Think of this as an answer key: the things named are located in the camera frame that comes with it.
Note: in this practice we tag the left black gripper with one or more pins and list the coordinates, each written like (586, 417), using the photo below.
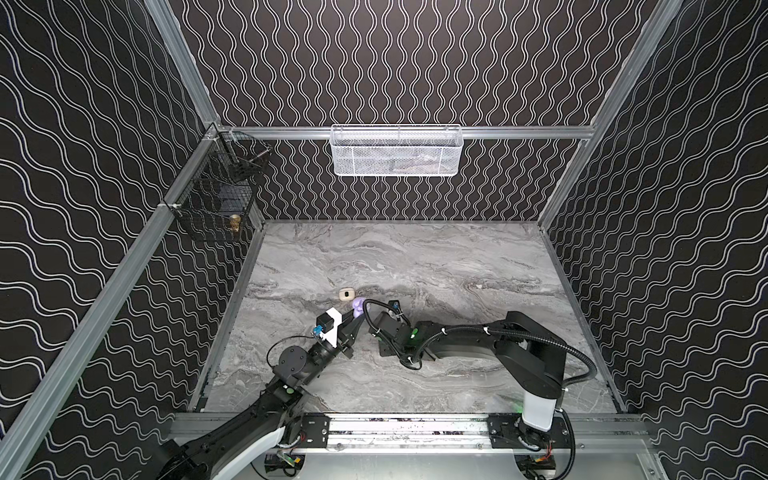
(348, 335)

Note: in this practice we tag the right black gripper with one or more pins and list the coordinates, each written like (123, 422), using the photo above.
(380, 327)

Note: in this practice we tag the purple round disc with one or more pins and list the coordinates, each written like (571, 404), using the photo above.
(358, 307)

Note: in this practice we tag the beige earbud charging case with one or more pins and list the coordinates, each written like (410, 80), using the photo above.
(346, 294)

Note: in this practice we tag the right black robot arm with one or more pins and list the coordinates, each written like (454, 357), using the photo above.
(541, 363)

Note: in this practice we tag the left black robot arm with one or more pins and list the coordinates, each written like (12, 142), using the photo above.
(270, 421)

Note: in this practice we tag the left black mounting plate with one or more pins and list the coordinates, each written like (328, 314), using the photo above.
(309, 430)

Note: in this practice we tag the black mounting plate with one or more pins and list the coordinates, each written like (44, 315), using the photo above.
(508, 431)
(309, 430)

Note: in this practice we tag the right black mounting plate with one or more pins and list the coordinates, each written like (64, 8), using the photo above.
(508, 431)

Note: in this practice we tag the brass fitting in basket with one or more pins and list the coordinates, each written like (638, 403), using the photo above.
(235, 222)

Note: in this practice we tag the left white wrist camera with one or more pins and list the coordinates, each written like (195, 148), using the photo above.
(327, 327)

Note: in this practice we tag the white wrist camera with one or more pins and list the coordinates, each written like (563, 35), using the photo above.
(327, 327)
(395, 308)

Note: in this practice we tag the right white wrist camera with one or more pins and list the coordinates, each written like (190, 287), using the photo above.
(395, 308)

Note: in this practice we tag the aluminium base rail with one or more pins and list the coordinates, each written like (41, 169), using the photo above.
(446, 446)

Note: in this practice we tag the white mesh wall basket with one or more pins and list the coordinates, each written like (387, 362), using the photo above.
(392, 150)

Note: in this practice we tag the black wire wall basket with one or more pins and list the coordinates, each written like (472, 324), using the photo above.
(226, 183)

